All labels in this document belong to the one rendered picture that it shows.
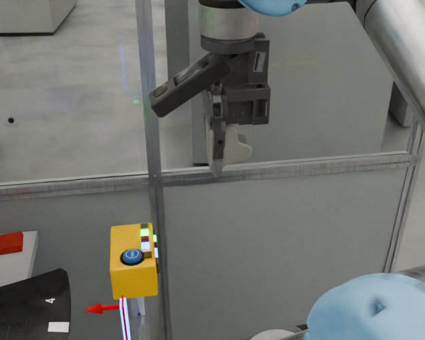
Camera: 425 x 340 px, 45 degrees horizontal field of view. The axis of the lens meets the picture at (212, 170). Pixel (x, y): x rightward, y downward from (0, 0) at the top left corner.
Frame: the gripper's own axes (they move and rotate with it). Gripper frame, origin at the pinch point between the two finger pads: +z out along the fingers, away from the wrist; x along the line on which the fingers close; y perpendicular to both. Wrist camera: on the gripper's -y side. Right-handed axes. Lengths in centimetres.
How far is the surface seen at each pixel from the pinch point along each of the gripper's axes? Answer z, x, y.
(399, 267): 144, 118, 121
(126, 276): 38.0, 21.1, -15.3
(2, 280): 57, 46, -49
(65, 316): 26.2, 0.2, -25.2
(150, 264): 35.9, 21.5, -10.0
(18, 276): 57, 47, -45
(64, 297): 25.1, 3.6, -25.4
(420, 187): 145, 187, 172
